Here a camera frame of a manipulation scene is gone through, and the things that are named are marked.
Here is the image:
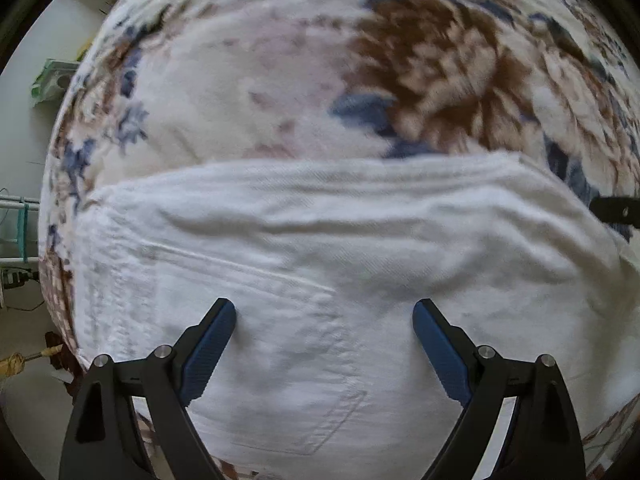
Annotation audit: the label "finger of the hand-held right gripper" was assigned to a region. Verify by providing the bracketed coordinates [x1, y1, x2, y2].
[590, 196, 640, 228]

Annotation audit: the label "white pants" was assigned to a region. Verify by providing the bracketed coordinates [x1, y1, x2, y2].
[72, 152, 640, 476]

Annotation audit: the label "wooden stick with cloth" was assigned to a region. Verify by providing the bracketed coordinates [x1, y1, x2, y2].
[0, 344, 65, 377]

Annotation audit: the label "white metal rack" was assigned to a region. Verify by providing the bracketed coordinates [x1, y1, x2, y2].
[0, 189, 42, 264]

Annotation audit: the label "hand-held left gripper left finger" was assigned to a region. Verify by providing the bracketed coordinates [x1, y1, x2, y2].
[58, 298, 237, 480]

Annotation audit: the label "floral printed blanket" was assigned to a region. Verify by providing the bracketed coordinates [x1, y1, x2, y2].
[37, 0, 640, 480]

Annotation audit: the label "green and white box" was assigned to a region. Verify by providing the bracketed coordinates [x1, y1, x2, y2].
[31, 58, 81, 107]

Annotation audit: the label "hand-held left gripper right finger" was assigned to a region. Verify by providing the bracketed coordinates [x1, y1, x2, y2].
[412, 298, 586, 480]

